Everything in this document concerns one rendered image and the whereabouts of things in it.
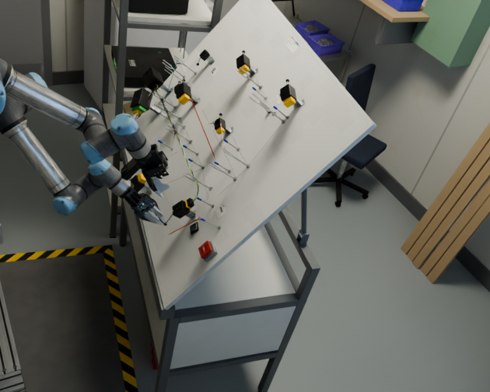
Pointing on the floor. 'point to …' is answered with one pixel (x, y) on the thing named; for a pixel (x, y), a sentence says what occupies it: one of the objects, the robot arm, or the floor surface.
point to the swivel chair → (365, 155)
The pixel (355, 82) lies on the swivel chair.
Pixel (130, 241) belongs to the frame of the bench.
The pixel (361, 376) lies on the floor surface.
